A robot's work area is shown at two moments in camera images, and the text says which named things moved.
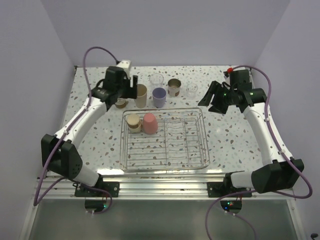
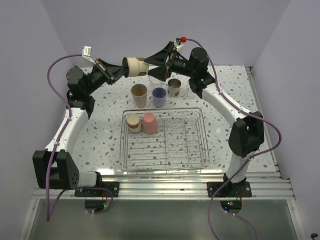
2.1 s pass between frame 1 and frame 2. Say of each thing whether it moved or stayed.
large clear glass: stayed
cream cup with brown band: stayed
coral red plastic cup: stayed
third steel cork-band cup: stayed
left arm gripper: moved
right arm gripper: moved
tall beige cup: stayed
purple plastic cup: stayed
